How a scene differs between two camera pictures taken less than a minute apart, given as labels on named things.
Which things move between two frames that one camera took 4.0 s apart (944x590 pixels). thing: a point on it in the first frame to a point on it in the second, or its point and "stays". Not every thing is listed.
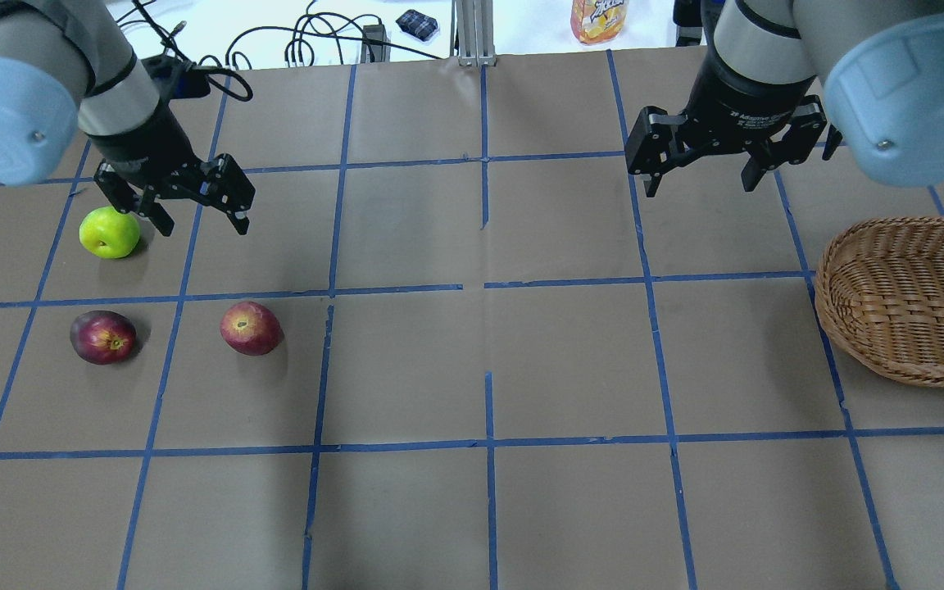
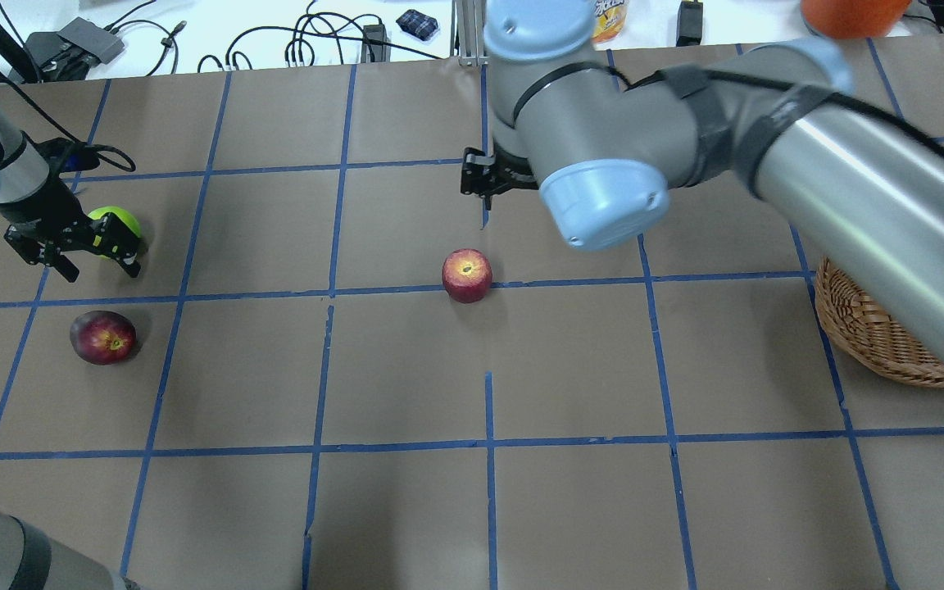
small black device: [418, 24] stays
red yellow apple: [251, 329] to [467, 275]
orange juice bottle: [596, 22] stays
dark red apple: [102, 338] stays
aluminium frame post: [471, 33] stays
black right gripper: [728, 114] to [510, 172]
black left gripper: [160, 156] to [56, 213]
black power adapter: [381, 52] stays
